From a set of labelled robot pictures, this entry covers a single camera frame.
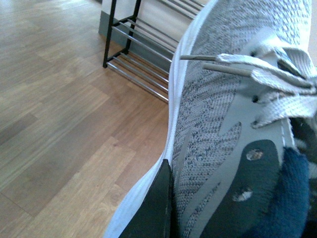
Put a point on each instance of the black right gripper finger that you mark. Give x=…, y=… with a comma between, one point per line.
x=156, y=217

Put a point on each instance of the black metal shoe rack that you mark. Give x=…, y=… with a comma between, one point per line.
x=142, y=37

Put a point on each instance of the grey knit sneaker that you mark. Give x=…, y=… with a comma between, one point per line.
x=242, y=129

